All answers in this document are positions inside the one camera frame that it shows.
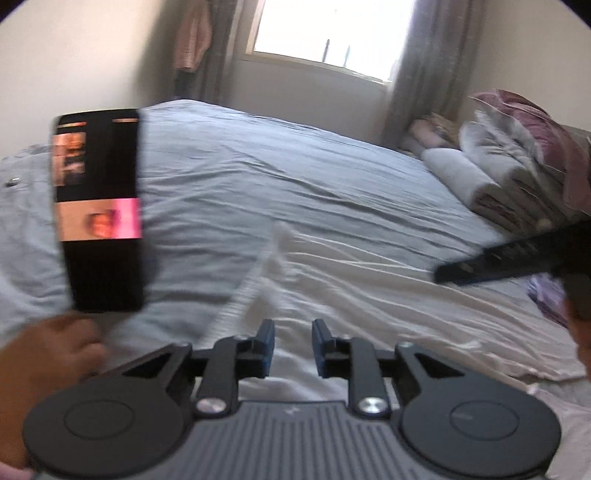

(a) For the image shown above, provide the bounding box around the folded purple garment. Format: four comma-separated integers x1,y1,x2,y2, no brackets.
526,272,573,328

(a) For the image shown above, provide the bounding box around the white rolled quilt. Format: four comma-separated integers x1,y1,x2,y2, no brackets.
422,148,522,232

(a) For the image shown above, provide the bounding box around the black smartphone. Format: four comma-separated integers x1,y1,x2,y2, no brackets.
50,108,147,313

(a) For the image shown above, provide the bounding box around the person's right hand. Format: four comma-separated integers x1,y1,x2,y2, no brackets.
566,295,591,370

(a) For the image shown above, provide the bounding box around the pink hanging garment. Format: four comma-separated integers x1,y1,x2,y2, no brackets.
173,0,213,72

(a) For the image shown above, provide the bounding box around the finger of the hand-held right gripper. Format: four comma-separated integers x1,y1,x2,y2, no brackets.
433,226,568,285

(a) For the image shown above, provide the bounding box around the pink rolled cloth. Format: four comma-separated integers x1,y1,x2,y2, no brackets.
402,117,462,158

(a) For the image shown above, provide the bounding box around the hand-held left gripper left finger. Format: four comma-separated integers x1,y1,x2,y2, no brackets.
124,318,276,415

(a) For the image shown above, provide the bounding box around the stack of folded blankets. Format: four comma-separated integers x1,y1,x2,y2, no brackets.
468,90,591,213

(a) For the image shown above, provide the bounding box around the grey bed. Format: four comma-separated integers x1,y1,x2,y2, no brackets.
0,99,591,480

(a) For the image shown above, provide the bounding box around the pale folded quilt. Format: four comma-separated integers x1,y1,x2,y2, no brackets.
475,108,555,153

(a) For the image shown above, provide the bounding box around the grey folded quilt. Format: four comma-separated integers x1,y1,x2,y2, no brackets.
459,120,568,222

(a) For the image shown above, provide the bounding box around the white garment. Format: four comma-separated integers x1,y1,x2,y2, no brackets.
203,220,591,462

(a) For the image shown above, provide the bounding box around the grey curtain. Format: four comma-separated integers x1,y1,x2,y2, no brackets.
383,0,485,148
198,0,264,109

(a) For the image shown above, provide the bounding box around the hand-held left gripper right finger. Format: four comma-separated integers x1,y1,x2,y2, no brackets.
311,318,462,416

